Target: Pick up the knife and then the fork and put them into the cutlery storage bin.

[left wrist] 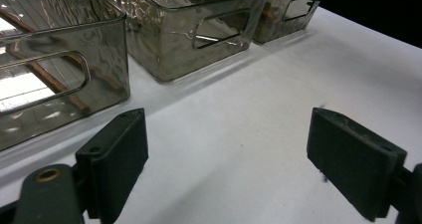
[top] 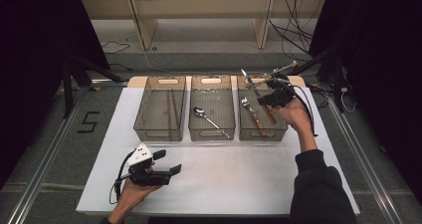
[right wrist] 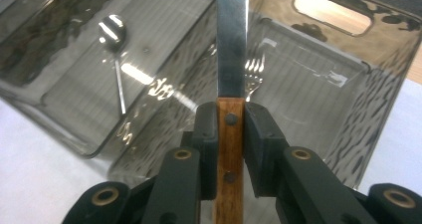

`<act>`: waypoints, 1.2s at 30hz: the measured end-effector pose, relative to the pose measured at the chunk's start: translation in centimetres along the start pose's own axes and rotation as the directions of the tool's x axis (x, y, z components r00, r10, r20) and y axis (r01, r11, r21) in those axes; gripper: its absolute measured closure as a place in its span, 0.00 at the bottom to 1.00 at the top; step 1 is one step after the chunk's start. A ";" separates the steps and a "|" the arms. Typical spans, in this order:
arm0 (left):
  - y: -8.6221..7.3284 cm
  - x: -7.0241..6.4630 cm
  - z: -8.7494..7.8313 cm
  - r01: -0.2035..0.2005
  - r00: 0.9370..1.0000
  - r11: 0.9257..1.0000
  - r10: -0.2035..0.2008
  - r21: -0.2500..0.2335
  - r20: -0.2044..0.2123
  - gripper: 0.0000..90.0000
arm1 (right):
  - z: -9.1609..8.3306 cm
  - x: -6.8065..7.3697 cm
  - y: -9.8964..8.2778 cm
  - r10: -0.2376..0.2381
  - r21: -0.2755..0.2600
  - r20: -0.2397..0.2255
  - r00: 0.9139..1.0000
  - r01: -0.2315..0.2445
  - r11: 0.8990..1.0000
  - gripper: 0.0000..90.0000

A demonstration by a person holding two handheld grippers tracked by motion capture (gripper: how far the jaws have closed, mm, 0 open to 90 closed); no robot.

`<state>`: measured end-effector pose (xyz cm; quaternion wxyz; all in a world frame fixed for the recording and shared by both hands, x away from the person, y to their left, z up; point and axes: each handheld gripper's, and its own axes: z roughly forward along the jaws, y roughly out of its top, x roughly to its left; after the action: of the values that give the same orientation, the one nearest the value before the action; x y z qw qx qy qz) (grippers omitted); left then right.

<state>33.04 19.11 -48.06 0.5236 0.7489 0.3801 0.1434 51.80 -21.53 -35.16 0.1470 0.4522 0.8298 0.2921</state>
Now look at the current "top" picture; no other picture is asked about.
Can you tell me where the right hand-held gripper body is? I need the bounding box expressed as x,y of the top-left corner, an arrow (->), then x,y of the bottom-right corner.
257,60 -> 299,109

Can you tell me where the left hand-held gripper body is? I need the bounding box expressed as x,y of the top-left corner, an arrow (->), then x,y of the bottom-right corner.
126,142 -> 172,187

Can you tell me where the wooden-handled metal knife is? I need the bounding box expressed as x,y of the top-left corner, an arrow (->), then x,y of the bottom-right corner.
240,68 -> 278,125

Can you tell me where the wooden-handled metal fork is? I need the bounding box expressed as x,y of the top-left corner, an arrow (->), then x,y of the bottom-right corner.
241,97 -> 268,138

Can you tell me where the smoky clear plastic bin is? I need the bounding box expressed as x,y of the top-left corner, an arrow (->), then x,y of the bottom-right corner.
236,75 -> 289,142
187,75 -> 237,142
132,76 -> 187,142

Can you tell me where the brown wooden chopstick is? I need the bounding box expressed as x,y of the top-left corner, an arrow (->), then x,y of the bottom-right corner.
170,89 -> 182,129
166,90 -> 173,140

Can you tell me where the metal spoon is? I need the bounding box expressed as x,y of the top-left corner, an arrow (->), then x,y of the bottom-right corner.
193,106 -> 231,139

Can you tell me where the person's right hand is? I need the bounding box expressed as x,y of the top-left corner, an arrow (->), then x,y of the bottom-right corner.
273,96 -> 315,137

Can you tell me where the person's left hand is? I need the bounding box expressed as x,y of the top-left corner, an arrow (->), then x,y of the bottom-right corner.
113,177 -> 163,215

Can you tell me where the white table mat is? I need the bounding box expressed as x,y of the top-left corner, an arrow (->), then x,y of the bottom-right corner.
75,86 -> 361,217

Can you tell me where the black metal stand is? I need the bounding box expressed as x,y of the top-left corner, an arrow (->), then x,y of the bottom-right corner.
287,44 -> 346,113
61,49 -> 125,118

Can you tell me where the dark curtain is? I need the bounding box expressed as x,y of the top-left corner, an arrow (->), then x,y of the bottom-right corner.
310,0 -> 422,205
0,0 -> 110,188

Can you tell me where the beige wooden shelf unit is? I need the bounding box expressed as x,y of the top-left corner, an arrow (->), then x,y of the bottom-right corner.
79,0 -> 329,51

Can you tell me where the left hand-held gripper cable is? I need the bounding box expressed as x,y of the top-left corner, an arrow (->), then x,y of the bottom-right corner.
108,150 -> 133,205

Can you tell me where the hand-held gripper cable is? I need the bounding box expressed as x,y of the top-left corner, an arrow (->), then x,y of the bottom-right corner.
108,150 -> 133,205
292,84 -> 319,137

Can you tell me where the right hand-held gripper cable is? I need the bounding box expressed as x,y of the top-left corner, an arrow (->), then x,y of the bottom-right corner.
292,84 -> 319,137

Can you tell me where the bundle of black floor cables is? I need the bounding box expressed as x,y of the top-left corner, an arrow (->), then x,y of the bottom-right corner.
268,0 -> 319,63

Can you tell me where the white cable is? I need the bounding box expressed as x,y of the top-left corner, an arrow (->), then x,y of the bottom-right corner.
340,87 -> 357,113

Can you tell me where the aluminium floor rail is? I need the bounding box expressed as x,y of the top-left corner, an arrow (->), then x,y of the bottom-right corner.
6,84 -> 94,224
326,98 -> 404,224

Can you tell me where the thin black floor cable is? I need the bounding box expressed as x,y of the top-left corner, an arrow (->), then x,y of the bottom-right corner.
101,40 -> 131,55

